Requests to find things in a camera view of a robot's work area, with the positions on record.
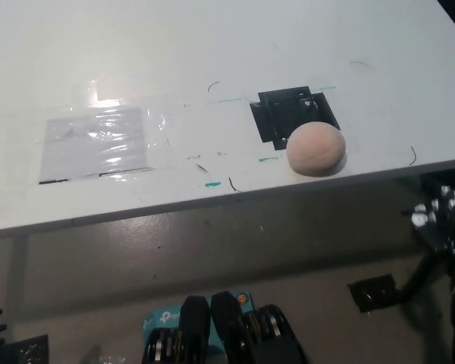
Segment pink dumpling squeeze toy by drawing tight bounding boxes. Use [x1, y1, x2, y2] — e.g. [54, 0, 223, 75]
[286, 121, 347, 177]

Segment black desk leg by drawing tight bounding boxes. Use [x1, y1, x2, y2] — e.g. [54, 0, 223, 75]
[400, 248, 441, 304]

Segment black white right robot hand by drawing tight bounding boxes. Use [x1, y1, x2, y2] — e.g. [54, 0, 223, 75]
[409, 184, 455, 259]

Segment black teal robot torso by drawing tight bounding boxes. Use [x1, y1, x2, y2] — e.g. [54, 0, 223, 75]
[141, 290, 308, 364]

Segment crumpled clear plastic wrapper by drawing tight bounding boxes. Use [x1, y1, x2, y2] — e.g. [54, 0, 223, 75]
[93, 352, 128, 364]

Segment grey paper under clear film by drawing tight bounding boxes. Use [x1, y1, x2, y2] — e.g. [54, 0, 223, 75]
[37, 106, 150, 186]

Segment black tape mask patch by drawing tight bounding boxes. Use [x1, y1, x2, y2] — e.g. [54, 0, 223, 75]
[249, 86, 343, 152]

